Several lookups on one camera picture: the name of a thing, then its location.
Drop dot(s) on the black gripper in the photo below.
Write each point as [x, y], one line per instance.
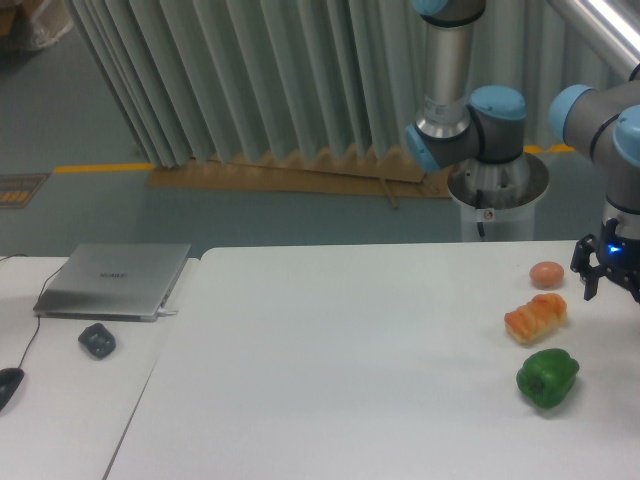
[617, 253]

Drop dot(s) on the orange braided bread loaf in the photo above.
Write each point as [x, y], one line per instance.
[542, 315]

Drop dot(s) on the green bell pepper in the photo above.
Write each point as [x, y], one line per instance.
[547, 376]

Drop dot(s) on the flat brown cardboard sheet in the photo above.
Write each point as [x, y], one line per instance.
[392, 176]

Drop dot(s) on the pale green pleated curtain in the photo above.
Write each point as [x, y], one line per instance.
[229, 79]

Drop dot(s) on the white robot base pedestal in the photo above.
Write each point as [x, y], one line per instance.
[497, 202]

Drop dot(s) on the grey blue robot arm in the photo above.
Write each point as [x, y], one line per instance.
[484, 130]

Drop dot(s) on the silver closed laptop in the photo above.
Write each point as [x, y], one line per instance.
[114, 281]

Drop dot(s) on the small black controller gadget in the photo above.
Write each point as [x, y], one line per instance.
[98, 341]

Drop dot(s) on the black computer mouse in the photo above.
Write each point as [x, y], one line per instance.
[10, 380]

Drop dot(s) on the brown egg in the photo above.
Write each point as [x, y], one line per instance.
[546, 275]

